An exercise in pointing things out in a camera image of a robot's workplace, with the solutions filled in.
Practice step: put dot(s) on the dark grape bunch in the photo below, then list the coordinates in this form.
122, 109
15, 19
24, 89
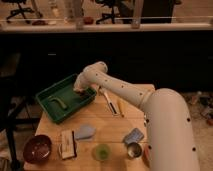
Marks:
82, 94

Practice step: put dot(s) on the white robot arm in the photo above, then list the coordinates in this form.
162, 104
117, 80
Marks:
169, 126

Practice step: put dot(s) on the green plastic tray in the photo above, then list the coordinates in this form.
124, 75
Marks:
64, 90

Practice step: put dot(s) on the light blue cloth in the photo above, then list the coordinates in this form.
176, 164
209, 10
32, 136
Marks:
85, 132

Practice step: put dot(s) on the green curved vegetable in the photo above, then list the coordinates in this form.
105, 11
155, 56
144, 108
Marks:
60, 102

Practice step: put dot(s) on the green plastic cup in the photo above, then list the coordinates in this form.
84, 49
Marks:
101, 152

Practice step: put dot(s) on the red object on ledge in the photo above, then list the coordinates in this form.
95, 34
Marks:
88, 20

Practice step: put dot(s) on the silver metal cup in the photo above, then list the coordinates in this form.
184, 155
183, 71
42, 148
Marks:
134, 150

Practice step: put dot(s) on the beige brush block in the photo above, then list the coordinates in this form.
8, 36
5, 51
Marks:
67, 148

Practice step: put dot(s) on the orange plastic bowl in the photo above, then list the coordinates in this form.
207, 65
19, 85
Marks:
146, 156

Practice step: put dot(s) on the dark red bowl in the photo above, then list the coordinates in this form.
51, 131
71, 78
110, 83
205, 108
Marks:
38, 149

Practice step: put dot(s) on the black office chair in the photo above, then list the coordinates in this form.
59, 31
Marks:
22, 11

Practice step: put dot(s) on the silver spoon black handle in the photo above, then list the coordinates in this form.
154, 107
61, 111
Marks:
103, 92

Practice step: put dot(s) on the yellow handled tool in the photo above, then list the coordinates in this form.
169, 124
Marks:
120, 106

